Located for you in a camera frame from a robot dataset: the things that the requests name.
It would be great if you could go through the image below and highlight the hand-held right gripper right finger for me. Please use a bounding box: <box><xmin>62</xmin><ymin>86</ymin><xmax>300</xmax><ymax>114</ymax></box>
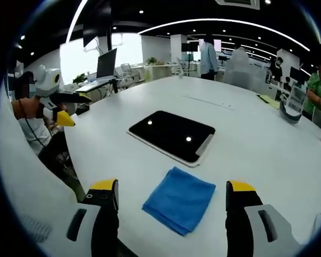
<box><xmin>224</xmin><ymin>180</ymin><xmax>303</xmax><ymax>257</ymax></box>

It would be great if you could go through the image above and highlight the blue cleaning cloth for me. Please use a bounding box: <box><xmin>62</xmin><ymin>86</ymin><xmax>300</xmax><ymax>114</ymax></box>
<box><xmin>142</xmin><ymin>166</ymin><xmax>217</xmax><ymax>237</ymax></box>

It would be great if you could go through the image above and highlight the hanging black screen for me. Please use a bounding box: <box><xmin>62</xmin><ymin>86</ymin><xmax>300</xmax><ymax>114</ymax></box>
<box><xmin>82</xmin><ymin>10</ymin><xmax>113</xmax><ymax>49</ymax></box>

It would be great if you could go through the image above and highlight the grey and white headset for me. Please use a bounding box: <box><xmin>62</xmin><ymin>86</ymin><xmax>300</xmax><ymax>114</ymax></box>
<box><xmin>279</xmin><ymin>101</ymin><xmax>303</xmax><ymax>126</ymax></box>

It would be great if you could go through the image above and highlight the person's left hand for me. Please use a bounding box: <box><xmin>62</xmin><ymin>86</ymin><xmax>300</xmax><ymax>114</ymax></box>
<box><xmin>11</xmin><ymin>96</ymin><xmax>44</xmax><ymax>119</ymax></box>

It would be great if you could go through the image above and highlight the table cable slot cover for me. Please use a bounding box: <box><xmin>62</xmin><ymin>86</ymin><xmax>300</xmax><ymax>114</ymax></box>
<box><xmin>181</xmin><ymin>94</ymin><xmax>236</xmax><ymax>111</ymax></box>

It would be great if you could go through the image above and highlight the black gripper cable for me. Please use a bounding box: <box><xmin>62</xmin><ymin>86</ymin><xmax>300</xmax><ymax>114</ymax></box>
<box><xmin>18</xmin><ymin>98</ymin><xmax>48</xmax><ymax>148</ymax></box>

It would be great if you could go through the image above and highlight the desktop monitor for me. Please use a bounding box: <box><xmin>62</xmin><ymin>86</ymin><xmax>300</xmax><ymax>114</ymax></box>
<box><xmin>96</xmin><ymin>48</ymin><xmax>118</xmax><ymax>80</ymax></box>

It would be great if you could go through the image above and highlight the white mesh office chair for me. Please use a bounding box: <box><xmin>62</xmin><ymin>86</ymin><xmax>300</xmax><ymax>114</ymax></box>
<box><xmin>223</xmin><ymin>47</ymin><xmax>268</xmax><ymax>91</ymax></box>

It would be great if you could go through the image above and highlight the person's white shirt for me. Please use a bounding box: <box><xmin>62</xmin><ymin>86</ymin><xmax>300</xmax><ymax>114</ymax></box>
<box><xmin>17</xmin><ymin>117</ymin><xmax>56</xmax><ymax>156</ymax></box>

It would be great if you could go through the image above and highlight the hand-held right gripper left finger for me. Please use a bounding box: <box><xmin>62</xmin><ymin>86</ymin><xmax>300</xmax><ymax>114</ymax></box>
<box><xmin>60</xmin><ymin>178</ymin><xmax>120</xmax><ymax>257</ymax></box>

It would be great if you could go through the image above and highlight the ceiling air vent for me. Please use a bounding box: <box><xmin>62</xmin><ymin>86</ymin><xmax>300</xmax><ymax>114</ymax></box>
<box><xmin>215</xmin><ymin>0</ymin><xmax>261</xmax><ymax>10</ymax></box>

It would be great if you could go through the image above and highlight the white standing desk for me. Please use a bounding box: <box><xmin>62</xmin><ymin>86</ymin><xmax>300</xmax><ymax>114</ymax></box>
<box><xmin>75</xmin><ymin>77</ymin><xmax>119</xmax><ymax>102</ymax></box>

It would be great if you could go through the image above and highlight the small black box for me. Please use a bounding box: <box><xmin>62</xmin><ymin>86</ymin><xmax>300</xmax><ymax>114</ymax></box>
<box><xmin>75</xmin><ymin>105</ymin><xmax>90</xmax><ymax>116</ymax></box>

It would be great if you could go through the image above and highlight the yellow paper sheet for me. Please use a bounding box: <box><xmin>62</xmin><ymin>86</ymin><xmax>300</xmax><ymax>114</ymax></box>
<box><xmin>256</xmin><ymin>93</ymin><xmax>282</xmax><ymax>111</ymax></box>

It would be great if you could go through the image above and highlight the black tablet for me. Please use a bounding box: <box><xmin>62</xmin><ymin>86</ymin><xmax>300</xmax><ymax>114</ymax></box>
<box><xmin>127</xmin><ymin>110</ymin><xmax>216</xmax><ymax>168</ymax></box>

